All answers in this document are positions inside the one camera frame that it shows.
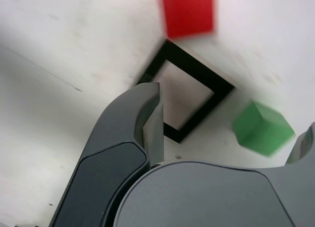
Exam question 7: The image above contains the red cube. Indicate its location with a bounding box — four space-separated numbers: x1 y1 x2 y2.
159 0 219 40

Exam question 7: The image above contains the green cube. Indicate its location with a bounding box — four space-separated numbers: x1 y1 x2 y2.
232 100 296 158

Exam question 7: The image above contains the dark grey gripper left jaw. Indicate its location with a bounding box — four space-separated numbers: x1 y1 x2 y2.
50 82 165 227

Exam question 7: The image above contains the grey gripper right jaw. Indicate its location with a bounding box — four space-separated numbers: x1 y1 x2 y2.
112 121 315 227

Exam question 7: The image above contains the black tape square outline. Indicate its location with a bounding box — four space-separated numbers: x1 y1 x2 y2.
134 38 236 144

